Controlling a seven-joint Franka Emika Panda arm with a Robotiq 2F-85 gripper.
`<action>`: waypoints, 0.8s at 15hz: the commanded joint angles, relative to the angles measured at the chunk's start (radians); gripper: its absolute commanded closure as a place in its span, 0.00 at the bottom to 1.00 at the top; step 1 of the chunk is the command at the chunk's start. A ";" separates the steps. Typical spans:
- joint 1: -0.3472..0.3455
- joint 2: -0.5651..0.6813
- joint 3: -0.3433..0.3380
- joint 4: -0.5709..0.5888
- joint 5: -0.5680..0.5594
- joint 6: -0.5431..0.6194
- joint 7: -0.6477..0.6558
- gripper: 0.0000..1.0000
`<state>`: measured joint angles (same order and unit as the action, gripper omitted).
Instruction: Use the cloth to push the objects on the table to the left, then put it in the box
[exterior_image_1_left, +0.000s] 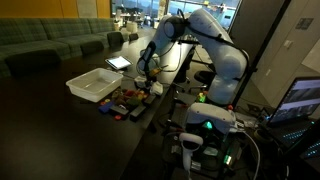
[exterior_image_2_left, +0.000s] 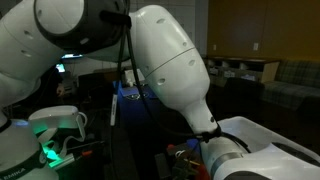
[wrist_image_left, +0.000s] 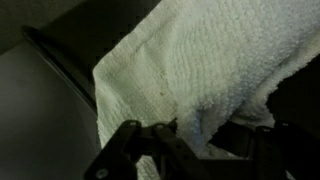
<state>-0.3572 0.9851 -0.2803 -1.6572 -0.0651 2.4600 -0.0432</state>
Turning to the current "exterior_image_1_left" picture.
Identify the white VR controller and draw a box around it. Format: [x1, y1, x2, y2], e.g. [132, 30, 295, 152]
[178, 132, 205, 175]

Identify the green yellow small object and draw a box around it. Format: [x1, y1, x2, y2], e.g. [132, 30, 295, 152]
[196, 92, 207, 104]

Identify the tablet with lit screen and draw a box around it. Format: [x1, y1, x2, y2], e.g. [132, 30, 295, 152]
[104, 55, 134, 71]

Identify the green plaid sofa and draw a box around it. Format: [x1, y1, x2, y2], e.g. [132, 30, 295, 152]
[0, 17, 134, 78]

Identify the clear plastic bin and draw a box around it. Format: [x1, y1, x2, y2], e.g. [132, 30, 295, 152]
[65, 67, 125, 104]

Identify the grey rectangular block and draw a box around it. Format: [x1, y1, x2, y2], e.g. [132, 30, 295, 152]
[108, 104, 130, 118]
[128, 104, 147, 122]
[142, 94, 157, 107]

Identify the blue block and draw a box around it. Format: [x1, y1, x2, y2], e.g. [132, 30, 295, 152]
[97, 100, 116, 115]

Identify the open laptop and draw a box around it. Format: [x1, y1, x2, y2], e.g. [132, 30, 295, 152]
[265, 76, 320, 128]

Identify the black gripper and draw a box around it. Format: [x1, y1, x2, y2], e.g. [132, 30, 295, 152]
[134, 65, 158, 90]

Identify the green toy piece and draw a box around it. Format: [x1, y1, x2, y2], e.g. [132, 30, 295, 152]
[125, 97, 141, 108]

